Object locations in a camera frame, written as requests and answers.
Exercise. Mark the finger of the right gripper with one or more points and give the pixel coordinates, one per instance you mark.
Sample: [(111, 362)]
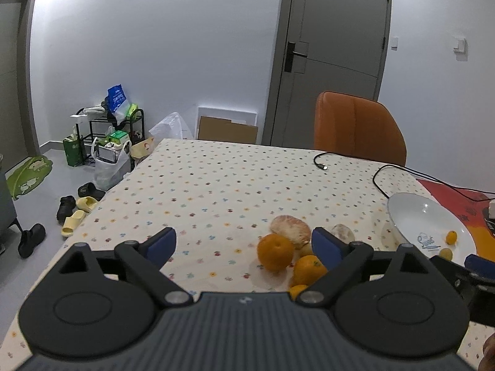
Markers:
[(479, 265)]

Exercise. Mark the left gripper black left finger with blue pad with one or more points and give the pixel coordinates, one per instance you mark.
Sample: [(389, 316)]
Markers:
[(93, 303)]

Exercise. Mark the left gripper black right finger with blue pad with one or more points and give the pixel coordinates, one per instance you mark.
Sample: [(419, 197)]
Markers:
[(392, 303)]

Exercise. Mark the peeled pomelo segment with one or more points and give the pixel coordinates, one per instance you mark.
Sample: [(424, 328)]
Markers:
[(292, 228)]

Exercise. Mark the large orange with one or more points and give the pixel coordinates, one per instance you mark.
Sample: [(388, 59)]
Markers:
[(275, 252)]

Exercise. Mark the small peeled pomelo piece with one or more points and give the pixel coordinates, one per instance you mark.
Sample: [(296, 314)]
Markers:
[(343, 233)]

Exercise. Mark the small yellow kumquat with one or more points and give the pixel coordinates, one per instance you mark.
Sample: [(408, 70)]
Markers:
[(295, 290)]

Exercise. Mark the yellow green fruit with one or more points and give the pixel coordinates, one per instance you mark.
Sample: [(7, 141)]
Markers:
[(304, 250)]

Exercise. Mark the person's right hand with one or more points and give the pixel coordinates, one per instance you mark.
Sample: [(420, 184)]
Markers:
[(488, 359)]

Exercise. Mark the green grape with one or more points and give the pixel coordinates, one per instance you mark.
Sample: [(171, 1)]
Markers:
[(446, 254)]

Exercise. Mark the kumquat in bowl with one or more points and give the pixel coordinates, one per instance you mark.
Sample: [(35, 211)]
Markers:
[(451, 237)]

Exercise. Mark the white power adapter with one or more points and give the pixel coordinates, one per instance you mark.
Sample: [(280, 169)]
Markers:
[(491, 209)]

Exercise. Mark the red orange cartoon mat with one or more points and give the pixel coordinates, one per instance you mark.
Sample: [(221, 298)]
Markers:
[(470, 207)]

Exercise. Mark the white ceramic bowl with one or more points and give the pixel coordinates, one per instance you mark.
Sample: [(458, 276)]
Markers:
[(425, 224)]

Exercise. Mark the yellow slipper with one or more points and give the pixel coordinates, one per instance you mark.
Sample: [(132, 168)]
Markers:
[(87, 204), (72, 223)]

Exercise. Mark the black shoe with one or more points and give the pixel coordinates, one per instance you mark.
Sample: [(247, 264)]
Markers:
[(30, 239)]

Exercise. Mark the black slipper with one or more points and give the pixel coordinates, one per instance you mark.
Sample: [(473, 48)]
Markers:
[(66, 208), (90, 190)]

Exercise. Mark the white plastic shopping bag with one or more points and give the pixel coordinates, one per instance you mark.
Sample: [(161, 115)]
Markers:
[(108, 174)]

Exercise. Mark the green leaf floor mat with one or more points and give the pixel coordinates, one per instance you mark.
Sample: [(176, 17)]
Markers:
[(28, 176)]

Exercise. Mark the brown paper bag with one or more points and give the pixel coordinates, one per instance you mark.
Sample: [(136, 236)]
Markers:
[(143, 149)]

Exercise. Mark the black metal shelf rack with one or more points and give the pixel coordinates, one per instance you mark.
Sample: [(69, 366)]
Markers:
[(105, 128)]

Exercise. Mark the orange leather chair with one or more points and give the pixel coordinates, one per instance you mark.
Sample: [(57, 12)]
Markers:
[(357, 127)]

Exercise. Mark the clear plastic bag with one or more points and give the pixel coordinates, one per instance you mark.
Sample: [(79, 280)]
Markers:
[(173, 126)]

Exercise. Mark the blue white package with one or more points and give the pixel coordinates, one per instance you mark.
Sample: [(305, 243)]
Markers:
[(117, 103)]

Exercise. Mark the brown cardboard sheet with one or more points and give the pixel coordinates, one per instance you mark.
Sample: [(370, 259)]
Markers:
[(224, 130)]

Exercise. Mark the grey door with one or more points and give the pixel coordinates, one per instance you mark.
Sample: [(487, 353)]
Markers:
[(346, 42)]

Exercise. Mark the white wall switch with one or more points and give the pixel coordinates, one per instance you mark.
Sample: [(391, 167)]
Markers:
[(460, 46)]

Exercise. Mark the white board against wall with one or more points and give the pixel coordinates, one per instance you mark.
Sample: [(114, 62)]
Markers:
[(241, 117)]

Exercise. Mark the small white wall plate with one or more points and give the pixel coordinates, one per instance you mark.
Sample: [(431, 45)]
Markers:
[(394, 43)]

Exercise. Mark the black door handle lock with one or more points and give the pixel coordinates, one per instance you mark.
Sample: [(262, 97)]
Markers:
[(290, 55)]

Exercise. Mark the grey doorway frame left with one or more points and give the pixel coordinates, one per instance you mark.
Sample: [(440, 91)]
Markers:
[(18, 134)]

